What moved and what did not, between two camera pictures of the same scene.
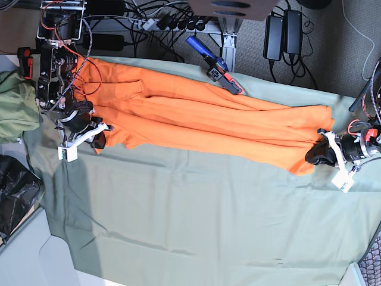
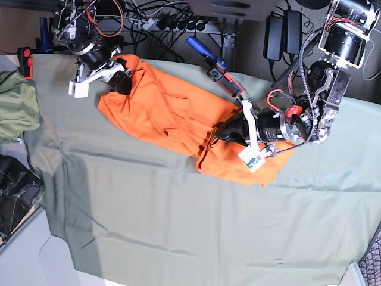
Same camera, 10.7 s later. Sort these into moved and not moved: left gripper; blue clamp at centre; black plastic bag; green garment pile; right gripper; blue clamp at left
Moved: left gripper; right gripper
Not moved: black plastic bag; green garment pile; blue clamp at centre; blue clamp at left
